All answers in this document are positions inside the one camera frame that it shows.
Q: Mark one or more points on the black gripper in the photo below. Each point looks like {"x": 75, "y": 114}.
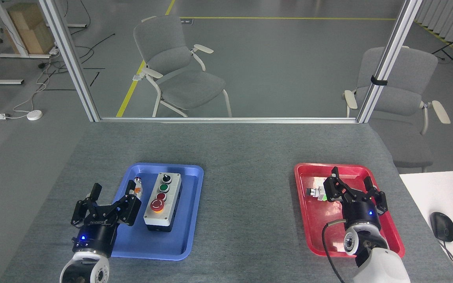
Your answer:
{"x": 362, "y": 214}
{"x": 94, "y": 236}

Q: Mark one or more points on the grey four-button control box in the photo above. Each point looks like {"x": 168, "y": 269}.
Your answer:
{"x": 172, "y": 184}

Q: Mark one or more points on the brown cardboard box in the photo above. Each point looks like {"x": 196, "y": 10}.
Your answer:
{"x": 34, "y": 35}

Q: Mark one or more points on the red plastic tray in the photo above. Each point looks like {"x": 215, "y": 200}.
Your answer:
{"x": 321, "y": 224}

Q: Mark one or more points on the white side table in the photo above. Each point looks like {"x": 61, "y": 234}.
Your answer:
{"x": 439, "y": 192}

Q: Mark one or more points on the blue plastic tray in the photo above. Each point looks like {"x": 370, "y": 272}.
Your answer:
{"x": 187, "y": 212}

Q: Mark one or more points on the black computer mouse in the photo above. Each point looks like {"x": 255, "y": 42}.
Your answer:
{"x": 442, "y": 226}

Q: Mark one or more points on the grey chair with white armrests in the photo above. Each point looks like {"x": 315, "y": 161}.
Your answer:
{"x": 183, "y": 88}
{"x": 407, "y": 94}

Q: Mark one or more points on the white round floor device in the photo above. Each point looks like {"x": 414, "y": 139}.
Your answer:
{"x": 34, "y": 115}

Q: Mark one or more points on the white floor socket plug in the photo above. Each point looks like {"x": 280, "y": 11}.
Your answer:
{"x": 1, "y": 116}

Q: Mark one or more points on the white power strip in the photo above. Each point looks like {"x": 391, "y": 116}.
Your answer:
{"x": 54, "y": 51}

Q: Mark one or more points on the white ribbed partition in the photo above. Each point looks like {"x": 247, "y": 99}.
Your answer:
{"x": 450, "y": 19}

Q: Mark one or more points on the black-headed green switch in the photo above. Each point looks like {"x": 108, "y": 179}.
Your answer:
{"x": 317, "y": 193}

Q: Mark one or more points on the orange white push-button switch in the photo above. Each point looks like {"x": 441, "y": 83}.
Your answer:
{"x": 137, "y": 188}

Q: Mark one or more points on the black post clip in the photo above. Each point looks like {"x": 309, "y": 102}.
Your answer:
{"x": 379, "y": 81}

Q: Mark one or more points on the silver aluminium post with clip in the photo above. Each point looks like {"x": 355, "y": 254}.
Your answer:
{"x": 391, "y": 59}

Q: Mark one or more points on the silver aluminium cross rail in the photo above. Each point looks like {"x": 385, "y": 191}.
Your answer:
{"x": 226, "y": 120}

